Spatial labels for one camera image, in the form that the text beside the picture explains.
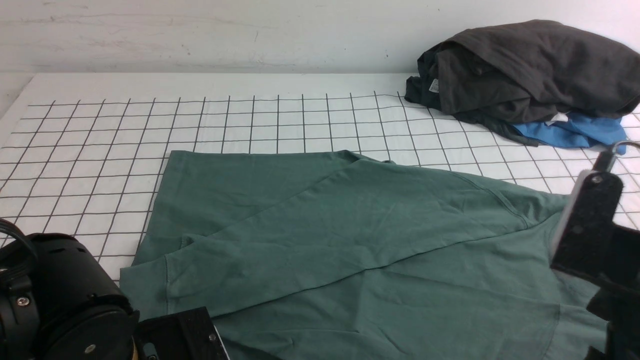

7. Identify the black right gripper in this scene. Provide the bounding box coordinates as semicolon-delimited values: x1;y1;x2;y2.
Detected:
585;285;640;360

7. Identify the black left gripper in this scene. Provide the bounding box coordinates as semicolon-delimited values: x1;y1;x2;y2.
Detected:
131;333;161;360

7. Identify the green long-sleeve top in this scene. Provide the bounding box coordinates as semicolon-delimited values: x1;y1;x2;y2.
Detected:
119;150;607;360

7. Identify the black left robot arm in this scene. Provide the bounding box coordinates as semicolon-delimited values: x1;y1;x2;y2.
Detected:
1;233;146;360

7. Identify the blue crumpled garment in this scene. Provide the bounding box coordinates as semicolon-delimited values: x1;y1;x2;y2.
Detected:
512;111;627;150

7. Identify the white grid-patterned table cloth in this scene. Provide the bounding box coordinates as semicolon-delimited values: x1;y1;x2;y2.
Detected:
0;74;640;360

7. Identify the dark grey crumpled garment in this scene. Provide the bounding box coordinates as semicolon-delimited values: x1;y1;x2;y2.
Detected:
404;19;640;146

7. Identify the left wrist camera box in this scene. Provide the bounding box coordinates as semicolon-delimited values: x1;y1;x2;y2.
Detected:
134;307;230;360

